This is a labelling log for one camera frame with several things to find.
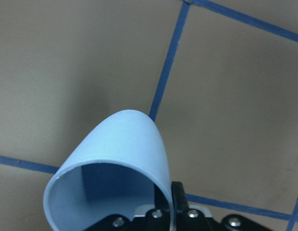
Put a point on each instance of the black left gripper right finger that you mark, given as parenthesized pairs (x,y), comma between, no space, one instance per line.
(179,197)

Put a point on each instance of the light blue plastic cup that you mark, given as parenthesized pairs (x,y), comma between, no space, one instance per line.
(114,170)

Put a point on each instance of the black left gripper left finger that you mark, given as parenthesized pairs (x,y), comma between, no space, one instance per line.
(160,200)

